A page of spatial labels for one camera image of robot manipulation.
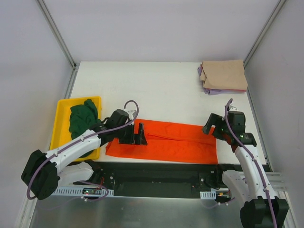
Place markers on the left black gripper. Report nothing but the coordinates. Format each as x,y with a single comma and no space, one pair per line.
130,135

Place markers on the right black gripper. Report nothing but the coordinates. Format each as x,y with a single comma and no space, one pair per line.
218,128

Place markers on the orange t-shirt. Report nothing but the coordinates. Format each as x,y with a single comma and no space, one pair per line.
172,142

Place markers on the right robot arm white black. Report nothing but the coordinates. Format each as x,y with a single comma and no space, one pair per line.
260,206

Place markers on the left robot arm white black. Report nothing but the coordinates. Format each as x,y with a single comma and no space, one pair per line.
46,171

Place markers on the folded lavender t-shirt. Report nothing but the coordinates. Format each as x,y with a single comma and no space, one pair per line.
207,90

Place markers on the folded pink t-shirt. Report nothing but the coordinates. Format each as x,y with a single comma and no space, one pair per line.
241,91

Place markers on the folded tan t-shirt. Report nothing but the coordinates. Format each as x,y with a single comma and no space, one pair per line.
224,75

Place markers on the green t-shirt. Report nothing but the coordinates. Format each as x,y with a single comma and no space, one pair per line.
82,117

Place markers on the yellow plastic bin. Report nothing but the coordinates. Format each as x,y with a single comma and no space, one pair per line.
61,134

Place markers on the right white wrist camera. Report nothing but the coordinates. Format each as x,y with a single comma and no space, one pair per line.
231,108

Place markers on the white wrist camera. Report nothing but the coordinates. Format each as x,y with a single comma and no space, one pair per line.
132,114
231,108

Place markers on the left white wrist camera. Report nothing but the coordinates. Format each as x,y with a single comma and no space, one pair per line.
132,114

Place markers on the right white cable duct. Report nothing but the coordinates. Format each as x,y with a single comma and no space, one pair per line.
208,195

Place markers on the white cable duct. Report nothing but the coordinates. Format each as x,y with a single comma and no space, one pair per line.
208,195
82,191

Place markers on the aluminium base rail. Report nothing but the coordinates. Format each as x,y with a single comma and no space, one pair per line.
276,181

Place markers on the left white cable duct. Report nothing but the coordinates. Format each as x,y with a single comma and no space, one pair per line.
82,191

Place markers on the left aluminium frame post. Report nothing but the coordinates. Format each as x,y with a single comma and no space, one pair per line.
56,33

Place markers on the aluminium frame post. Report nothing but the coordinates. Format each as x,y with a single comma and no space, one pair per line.
56,33
271,19

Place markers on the right aluminium frame post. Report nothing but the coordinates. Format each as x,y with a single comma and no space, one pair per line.
271,19

